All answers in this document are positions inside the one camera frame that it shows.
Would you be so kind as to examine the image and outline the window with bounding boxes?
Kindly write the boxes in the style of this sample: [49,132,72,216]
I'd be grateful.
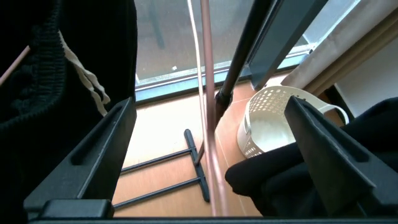
[133,0,361,104]

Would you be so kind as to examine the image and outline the black garment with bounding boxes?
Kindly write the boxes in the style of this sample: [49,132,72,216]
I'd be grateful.
[224,96,398,218]

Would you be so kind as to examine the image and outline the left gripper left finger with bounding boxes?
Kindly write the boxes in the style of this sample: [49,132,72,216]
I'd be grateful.
[24,96,138,218]

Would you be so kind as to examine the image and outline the white laundry basket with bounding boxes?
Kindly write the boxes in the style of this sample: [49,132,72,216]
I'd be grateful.
[236,85,350,160]

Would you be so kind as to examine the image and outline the black shorts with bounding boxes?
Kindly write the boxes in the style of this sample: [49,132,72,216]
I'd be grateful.
[0,0,139,224]

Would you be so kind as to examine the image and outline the beige curtain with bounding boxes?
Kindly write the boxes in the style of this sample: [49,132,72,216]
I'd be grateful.
[281,0,398,97]

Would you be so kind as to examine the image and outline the black clothes rack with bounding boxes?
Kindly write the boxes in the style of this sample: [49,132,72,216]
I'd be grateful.
[113,0,275,210]

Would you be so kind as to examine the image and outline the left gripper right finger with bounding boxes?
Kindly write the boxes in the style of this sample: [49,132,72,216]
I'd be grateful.
[284,95,398,218]

